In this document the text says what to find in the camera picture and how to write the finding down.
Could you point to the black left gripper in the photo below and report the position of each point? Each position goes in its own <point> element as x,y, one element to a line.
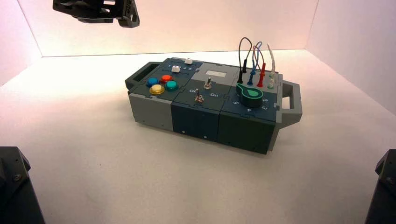
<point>89,9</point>

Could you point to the white slider knob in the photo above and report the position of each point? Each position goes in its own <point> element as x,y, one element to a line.
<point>188,61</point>
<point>175,69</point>

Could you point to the blue push button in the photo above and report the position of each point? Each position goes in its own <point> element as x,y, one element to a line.
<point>152,82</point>

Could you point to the red push button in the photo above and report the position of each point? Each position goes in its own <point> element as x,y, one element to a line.
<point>166,79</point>

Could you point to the yellow push button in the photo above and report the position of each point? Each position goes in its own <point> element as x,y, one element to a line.
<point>157,89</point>

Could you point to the teal push button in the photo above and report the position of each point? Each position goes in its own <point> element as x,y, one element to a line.
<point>171,85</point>

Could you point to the white display screen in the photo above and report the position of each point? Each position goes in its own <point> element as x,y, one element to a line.
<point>215,73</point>

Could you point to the grey and teal control box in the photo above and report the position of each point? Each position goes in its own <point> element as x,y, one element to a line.
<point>198,120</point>

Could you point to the green rotary knob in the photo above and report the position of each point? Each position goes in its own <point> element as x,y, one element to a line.
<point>250,96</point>

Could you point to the metal toggle switch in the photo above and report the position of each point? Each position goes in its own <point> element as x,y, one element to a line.
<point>208,84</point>
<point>199,97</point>

